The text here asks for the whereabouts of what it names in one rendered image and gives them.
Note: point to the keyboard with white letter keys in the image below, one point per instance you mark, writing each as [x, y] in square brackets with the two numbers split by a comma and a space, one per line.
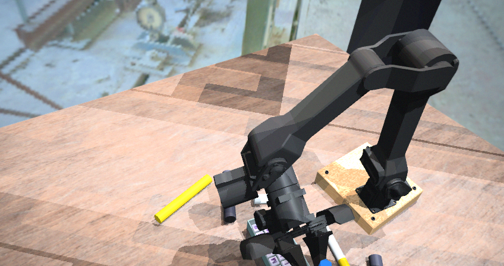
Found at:
[269, 259]

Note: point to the blue stylus with white tip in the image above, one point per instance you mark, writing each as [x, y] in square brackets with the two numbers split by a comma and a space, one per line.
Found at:
[325, 262]

